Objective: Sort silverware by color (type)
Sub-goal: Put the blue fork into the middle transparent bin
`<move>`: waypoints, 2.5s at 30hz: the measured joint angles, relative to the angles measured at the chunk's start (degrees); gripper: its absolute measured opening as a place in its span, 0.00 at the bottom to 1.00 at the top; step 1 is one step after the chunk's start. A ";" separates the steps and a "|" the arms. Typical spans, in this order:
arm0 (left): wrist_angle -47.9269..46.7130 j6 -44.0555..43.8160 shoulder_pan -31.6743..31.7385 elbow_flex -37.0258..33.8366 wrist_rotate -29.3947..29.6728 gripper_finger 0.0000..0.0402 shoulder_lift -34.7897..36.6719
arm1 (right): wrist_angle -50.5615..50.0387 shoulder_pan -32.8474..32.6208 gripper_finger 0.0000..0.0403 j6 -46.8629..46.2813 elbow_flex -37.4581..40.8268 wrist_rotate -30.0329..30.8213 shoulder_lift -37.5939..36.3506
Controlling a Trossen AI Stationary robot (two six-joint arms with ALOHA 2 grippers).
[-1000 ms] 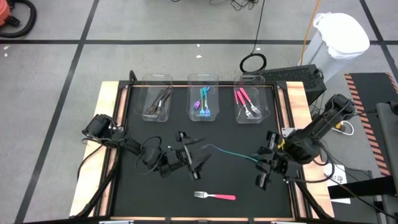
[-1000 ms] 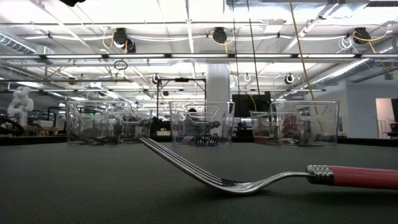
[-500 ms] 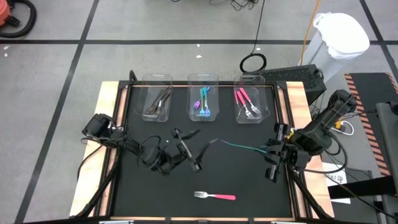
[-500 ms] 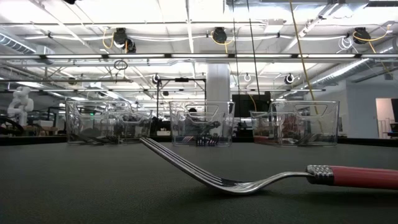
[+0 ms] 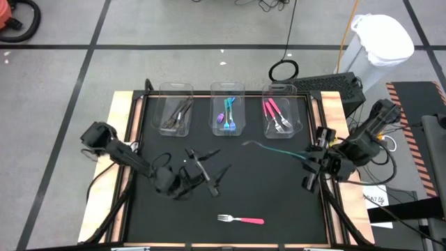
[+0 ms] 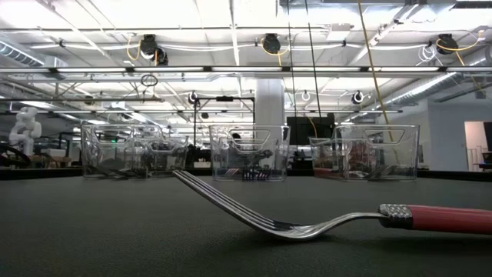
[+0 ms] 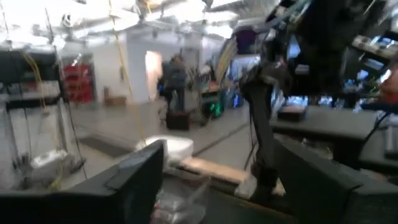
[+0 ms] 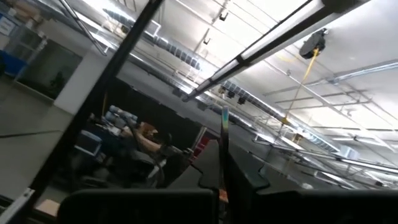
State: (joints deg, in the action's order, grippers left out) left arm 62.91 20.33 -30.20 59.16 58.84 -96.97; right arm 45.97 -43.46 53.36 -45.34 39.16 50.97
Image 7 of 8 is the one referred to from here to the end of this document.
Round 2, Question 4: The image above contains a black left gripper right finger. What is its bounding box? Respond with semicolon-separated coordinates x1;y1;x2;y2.
272;136;398;224

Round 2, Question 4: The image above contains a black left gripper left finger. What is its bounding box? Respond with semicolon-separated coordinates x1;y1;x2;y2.
0;139;165;224

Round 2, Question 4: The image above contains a clear plastic bin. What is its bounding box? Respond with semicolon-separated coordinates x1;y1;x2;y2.
150;175;212;224

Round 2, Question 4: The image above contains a black work table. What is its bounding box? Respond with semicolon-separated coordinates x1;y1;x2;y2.
270;105;398;170

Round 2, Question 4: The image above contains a black table mat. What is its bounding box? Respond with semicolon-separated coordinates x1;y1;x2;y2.
201;186;299;224

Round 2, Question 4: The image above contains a brown cardboard box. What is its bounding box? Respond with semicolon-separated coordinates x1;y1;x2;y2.
104;86;128;107

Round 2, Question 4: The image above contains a black computer case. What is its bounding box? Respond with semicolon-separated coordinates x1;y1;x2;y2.
165;110;191;131

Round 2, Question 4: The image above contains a red parts bins rack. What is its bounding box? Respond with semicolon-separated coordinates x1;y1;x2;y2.
62;62;96;103

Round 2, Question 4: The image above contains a black shelving rack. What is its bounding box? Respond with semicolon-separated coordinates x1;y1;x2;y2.
0;49;68;169

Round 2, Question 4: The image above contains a person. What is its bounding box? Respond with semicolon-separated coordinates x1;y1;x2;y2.
158;55;189;113

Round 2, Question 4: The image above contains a yellow hanging cable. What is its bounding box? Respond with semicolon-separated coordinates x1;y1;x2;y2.
107;0;147;146

